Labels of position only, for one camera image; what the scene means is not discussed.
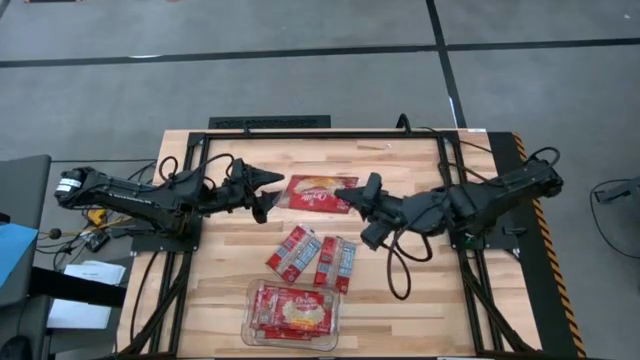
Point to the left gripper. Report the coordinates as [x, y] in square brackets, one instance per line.
[232, 195]

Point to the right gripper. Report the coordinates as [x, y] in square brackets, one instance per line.
[392, 210]

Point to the clear plastic bin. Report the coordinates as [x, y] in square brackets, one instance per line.
[246, 335]

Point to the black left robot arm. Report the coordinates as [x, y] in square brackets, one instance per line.
[130, 192]

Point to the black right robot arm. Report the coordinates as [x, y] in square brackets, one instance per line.
[500, 195]

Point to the small black device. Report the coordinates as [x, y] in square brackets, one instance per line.
[95, 241]

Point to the white paper sheet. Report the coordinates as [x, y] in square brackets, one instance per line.
[80, 315]
[95, 272]

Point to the black yellow hazard strip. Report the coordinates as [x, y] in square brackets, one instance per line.
[540, 300]

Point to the black round knob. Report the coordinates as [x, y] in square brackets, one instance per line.
[55, 233]

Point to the black flat bar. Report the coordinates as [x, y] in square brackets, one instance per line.
[75, 292]

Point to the dark floor device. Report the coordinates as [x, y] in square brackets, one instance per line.
[620, 192]

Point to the black round object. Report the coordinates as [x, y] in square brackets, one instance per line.
[14, 347]

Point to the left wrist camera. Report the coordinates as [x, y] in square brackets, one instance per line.
[238, 172]

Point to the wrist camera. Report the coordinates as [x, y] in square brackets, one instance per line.
[238, 172]
[376, 235]

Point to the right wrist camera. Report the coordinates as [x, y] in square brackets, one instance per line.
[376, 235]

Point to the black metal table frame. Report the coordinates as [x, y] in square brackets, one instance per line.
[325, 135]

